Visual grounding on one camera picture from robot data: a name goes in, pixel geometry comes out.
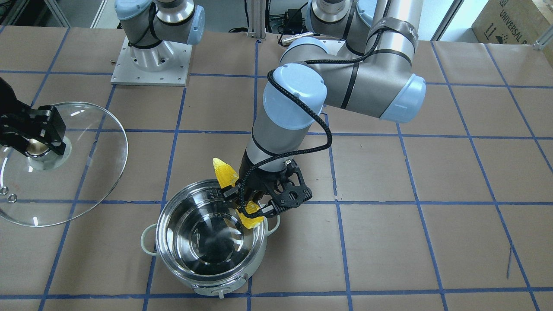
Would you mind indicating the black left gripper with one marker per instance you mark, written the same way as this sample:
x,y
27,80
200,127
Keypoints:
x,y
258,180

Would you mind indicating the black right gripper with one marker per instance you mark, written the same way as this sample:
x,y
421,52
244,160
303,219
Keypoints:
x,y
16,117

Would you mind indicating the glass pot lid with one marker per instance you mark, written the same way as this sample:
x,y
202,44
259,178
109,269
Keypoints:
x,y
52,190

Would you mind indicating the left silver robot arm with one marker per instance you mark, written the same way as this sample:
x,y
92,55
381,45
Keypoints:
x,y
371,75

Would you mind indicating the pale green steel pot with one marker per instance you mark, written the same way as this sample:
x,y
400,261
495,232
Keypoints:
x,y
203,242

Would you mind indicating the cardboard box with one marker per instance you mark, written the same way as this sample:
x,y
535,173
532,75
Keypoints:
x,y
513,21

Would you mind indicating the aluminium frame post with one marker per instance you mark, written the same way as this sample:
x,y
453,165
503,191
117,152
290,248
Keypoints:
x,y
257,12

